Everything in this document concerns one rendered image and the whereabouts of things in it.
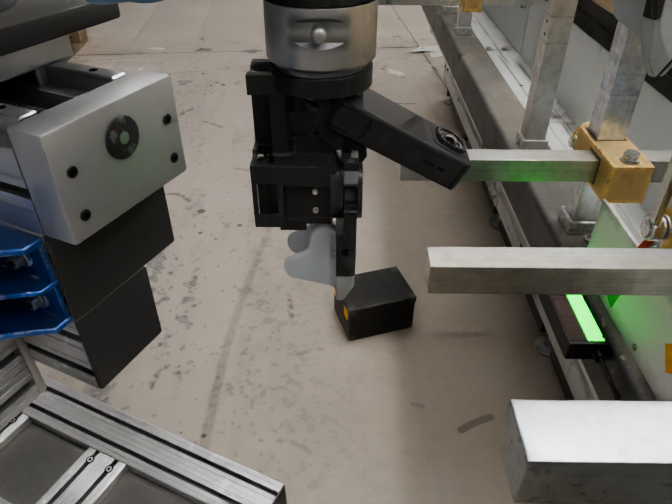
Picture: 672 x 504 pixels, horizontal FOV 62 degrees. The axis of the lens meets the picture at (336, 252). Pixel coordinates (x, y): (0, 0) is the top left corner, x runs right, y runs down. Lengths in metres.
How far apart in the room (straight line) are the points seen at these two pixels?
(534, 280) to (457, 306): 1.26
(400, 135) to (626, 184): 0.40
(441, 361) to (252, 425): 0.53
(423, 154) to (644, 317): 0.34
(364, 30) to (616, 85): 0.45
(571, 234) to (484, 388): 0.77
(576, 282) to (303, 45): 0.30
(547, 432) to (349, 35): 0.25
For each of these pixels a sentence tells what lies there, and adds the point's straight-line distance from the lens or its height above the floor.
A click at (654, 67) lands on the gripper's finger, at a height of 1.00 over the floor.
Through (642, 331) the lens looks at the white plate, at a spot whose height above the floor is 0.74.
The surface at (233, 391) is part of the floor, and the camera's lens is 1.52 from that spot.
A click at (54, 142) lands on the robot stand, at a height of 0.99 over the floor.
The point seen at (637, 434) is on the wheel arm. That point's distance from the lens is 0.26.
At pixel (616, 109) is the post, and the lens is 0.79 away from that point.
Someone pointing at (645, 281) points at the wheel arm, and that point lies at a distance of 0.55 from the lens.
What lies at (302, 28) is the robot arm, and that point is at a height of 1.06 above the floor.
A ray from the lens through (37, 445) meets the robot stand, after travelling 1.28.
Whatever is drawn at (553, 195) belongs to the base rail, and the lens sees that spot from 0.95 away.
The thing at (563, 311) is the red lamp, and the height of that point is 0.70.
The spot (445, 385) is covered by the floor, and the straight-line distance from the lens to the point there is 1.54.
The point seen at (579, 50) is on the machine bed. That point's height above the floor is 0.76.
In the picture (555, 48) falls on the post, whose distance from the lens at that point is 1.02.
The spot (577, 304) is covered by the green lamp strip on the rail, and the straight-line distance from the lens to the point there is 0.74.
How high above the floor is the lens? 1.15
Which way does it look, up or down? 36 degrees down
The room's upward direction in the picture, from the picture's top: straight up
